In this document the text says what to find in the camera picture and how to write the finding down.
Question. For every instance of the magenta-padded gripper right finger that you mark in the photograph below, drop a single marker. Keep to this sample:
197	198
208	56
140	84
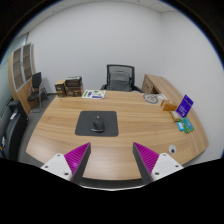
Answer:
146	160

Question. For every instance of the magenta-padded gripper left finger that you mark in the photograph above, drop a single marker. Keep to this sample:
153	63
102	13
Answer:
76	160

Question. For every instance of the black computer mouse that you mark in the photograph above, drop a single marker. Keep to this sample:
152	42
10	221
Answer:
98	125

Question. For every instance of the dark grey mouse pad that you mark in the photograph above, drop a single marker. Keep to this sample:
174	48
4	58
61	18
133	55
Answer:
83	125

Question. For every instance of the small blue box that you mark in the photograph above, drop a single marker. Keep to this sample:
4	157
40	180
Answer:
180	126

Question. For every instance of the small tan box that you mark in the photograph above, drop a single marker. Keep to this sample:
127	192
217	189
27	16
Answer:
175	116

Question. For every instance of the green flat box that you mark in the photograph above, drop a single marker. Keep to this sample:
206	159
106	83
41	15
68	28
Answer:
187	125

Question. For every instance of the orange box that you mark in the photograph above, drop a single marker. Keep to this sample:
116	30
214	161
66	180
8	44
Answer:
169	105

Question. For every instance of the grey round disc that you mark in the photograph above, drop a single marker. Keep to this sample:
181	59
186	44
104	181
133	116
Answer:
150	98

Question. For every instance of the purple sign stand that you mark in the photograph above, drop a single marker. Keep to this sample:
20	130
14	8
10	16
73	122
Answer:
185	106

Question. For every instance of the white printed paper sheet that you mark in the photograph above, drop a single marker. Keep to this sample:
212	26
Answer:
94	94

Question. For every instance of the black padded office chair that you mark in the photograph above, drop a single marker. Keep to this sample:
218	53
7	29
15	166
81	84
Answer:
11	133

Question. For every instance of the light brown cardboard box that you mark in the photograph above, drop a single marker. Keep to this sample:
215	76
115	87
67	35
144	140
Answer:
60	88

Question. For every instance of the wooden side cabinet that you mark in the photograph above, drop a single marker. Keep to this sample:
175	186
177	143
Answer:
156	83

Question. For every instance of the dark printed cardboard box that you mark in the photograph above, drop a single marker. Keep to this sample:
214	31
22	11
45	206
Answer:
73	81

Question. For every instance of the small black visitor chair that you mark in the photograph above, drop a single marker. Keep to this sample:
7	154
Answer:
36	88

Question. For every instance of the black mesh office chair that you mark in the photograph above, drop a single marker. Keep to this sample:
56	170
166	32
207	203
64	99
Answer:
120	80

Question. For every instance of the wooden shelf unit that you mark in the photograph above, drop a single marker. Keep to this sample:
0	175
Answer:
21	70

